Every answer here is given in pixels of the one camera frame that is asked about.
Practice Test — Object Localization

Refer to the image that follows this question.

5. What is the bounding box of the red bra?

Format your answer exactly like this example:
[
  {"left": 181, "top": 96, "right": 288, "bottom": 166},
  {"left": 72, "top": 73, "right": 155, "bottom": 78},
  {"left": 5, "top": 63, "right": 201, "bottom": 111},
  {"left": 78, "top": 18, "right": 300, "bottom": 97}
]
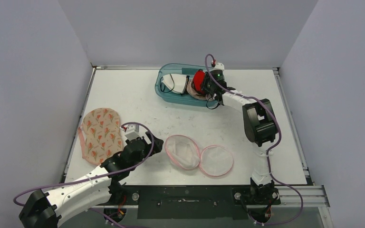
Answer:
[{"left": 192, "top": 69, "right": 205, "bottom": 95}]

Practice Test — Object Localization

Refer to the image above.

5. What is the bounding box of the beige bra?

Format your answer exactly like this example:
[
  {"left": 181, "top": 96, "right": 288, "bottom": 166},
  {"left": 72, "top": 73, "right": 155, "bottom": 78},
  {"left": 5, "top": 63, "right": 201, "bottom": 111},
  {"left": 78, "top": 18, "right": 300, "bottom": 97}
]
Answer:
[{"left": 186, "top": 79, "right": 213, "bottom": 101}]

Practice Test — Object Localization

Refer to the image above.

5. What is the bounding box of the white mesh laundry bag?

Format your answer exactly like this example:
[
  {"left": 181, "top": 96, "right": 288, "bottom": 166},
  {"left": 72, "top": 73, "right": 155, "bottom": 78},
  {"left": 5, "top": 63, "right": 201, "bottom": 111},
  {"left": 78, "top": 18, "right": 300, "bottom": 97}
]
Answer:
[{"left": 164, "top": 135, "right": 234, "bottom": 177}]

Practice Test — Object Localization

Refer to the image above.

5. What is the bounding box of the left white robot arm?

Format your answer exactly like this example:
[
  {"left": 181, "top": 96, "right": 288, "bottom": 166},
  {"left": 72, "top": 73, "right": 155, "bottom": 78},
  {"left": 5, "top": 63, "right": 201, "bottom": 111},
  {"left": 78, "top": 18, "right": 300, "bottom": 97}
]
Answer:
[{"left": 19, "top": 133, "right": 164, "bottom": 228}]

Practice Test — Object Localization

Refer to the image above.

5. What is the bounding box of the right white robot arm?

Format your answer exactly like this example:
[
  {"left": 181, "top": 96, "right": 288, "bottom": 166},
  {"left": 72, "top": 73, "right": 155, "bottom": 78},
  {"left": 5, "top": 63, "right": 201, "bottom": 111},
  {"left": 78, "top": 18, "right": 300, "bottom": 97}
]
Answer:
[{"left": 200, "top": 69, "right": 279, "bottom": 205}]

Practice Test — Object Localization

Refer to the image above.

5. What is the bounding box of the white bra with black trim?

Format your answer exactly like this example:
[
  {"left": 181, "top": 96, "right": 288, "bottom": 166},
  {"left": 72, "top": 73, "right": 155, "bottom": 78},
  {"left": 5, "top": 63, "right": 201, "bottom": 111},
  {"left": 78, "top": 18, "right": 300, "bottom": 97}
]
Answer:
[{"left": 160, "top": 74, "right": 190, "bottom": 95}]

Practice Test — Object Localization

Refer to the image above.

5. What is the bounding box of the floral beige laundry bag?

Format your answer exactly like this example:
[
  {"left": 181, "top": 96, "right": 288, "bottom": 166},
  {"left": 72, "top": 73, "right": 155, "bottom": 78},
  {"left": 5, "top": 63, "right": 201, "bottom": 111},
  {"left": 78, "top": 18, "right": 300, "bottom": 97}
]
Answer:
[{"left": 78, "top": 108, "right": 123, "bottom": 165}]

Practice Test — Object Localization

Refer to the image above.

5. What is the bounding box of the teal plastic bin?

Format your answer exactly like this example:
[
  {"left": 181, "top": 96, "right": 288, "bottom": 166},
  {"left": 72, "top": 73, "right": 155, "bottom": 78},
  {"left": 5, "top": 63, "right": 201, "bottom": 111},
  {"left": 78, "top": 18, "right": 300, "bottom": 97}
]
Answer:
[{"left": 155, "top": 63, "right": 224, "bottom": 109}]

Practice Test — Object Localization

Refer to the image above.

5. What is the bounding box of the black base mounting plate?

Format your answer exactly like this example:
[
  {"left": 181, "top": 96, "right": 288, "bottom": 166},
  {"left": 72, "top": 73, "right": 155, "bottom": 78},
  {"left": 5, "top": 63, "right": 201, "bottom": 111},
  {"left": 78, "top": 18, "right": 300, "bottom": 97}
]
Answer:
[{"left": 103, "top": 185, "right": 281, "bottom": 220}]

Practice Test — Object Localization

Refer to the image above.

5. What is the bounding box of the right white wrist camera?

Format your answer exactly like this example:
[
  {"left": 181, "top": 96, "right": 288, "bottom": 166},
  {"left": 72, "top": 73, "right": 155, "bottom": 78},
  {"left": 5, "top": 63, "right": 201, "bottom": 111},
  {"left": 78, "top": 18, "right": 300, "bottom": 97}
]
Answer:
[{"left": 212, "top": 62, "right": 225, "bottom": 71}]

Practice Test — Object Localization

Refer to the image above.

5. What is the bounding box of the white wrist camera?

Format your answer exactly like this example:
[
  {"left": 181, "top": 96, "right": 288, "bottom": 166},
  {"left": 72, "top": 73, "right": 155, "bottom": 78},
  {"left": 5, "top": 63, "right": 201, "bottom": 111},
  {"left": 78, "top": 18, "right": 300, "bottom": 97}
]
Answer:
[
  {"left": 212, "top": 62, "right": 225, "bottom": 71},
  {"left": 125, "top": 124, "right": 141, "bottom": 141}
]

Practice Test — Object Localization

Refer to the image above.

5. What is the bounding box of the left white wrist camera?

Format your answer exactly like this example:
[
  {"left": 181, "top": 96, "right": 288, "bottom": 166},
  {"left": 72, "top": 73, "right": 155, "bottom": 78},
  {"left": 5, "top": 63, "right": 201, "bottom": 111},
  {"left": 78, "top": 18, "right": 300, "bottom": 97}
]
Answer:
[{"left": 125, "top": 124, "right": 141, "bottom": 141}]

